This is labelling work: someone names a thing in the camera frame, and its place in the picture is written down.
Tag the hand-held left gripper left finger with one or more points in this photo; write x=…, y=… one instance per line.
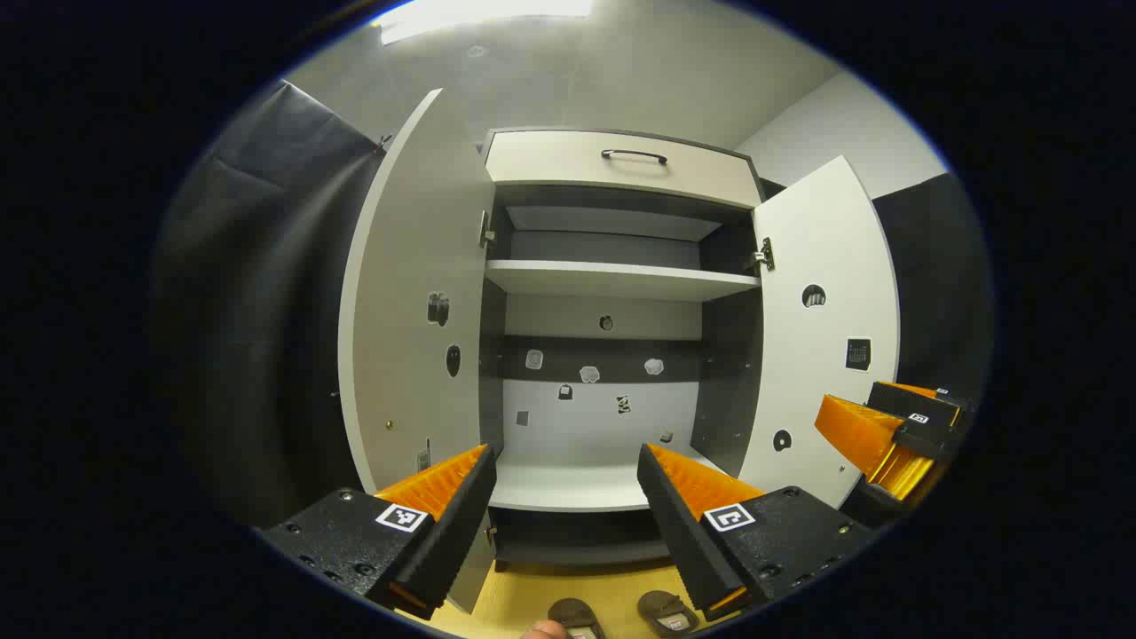
x=461, y=524

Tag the white cabinet door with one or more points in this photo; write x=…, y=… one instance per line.
x=825, y=240
x=417, y=266

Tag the ceiling light panel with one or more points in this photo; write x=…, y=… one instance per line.
x=479, y=13

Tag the metal door hinge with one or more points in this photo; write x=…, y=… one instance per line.
x=763, y=256
x=486, y=232

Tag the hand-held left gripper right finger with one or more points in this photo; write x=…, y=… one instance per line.
x=679, y=524

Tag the beige cabinet drawer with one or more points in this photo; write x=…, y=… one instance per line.
x=568, y=164

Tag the black backdrop cloth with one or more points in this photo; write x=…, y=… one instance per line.
x=257, y=311

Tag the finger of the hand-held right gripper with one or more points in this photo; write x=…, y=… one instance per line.
x=914, y=401
x=856, y=433

